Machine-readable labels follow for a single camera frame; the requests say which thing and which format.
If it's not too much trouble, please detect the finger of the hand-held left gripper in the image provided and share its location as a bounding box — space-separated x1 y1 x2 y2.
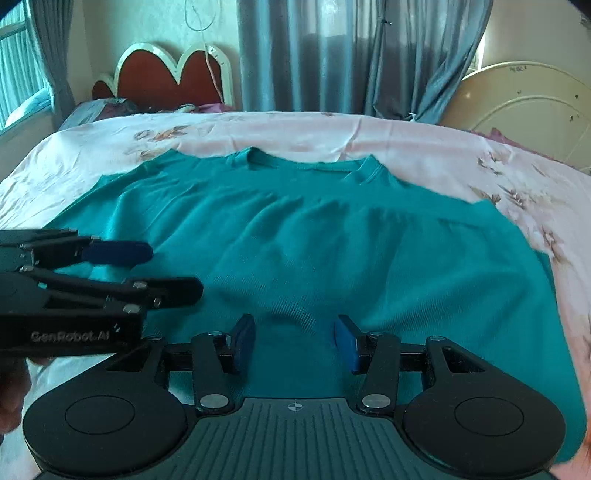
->
0 228 154 271
18 267 204 310

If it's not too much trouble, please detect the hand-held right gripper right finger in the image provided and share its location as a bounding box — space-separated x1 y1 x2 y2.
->
333 315 485 411

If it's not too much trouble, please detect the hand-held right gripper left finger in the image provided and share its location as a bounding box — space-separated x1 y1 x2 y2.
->
107 315 257 414

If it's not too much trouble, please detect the teal long-sleeve sweatshirt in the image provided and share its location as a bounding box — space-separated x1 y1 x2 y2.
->
44 148 589 467

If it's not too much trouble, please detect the person's left hand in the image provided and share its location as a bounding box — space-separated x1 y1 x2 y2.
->
0 356 52 435

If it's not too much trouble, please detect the blue pillow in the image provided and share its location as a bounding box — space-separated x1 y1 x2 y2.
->
59 98 139 131

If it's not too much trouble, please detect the red heart-shaped headboard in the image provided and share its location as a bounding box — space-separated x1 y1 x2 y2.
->
91 43 235 113

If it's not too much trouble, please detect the window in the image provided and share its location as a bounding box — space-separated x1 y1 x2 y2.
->
0 9 52 134

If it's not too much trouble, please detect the grey window curtain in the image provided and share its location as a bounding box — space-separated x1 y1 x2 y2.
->
25 0 77 130

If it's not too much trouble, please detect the pink floral bed sheet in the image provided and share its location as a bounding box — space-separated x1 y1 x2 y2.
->
0 110 591 480

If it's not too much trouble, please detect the grey flat curtain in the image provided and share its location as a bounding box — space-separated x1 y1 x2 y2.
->
236 0 384 114

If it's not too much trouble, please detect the cream round headboard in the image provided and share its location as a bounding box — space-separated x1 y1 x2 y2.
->
436 61 591 176

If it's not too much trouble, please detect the grey tied curtain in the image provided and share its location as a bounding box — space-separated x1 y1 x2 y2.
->
369 0 495 125

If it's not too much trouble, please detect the white charger cable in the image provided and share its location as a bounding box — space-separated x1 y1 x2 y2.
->
185 0 228 106

